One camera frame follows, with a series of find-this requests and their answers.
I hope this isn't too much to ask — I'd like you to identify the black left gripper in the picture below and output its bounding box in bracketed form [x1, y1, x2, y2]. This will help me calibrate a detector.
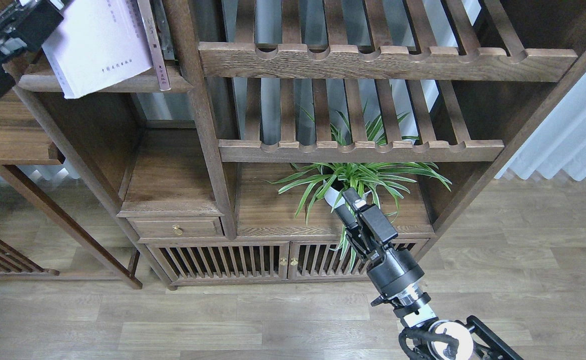
[0, 0, 66, 98]

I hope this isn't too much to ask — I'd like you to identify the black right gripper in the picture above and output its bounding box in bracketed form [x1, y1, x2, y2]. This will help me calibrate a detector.
[335, 187, 425, 306]

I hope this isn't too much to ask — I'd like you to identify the white purple paperback book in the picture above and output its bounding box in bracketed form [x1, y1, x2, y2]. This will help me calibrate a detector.
[43, 0, 152, 100]

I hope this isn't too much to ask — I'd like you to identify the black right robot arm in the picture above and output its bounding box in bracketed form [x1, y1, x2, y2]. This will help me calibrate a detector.
[327, 188, 520, 360]

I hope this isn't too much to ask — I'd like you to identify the white plant pot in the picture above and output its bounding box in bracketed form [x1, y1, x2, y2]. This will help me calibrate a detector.
[324, 180, 346, 209]

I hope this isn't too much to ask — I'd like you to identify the green spider plant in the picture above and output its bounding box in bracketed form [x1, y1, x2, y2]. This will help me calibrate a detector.
[263, 110, 452, 271]

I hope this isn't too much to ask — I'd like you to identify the thin upright pink book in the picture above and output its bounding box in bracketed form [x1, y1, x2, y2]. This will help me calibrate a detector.
[137, 0, 171, 92]

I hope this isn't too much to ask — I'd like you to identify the grey upright book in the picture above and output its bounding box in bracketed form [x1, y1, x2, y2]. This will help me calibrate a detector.
[152, 0, 176, 60]

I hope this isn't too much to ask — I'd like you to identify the dark wooden bookshelf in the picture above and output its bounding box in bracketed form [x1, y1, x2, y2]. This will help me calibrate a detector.
[0, 0, 586, 290]

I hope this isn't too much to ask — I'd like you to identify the brass drawer knob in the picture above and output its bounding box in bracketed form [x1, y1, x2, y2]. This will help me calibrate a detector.
[172, 224, 184, 237]

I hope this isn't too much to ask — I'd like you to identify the white pleated curtain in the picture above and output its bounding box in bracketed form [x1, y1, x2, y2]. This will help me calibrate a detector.
[496, 73, 586, 181]

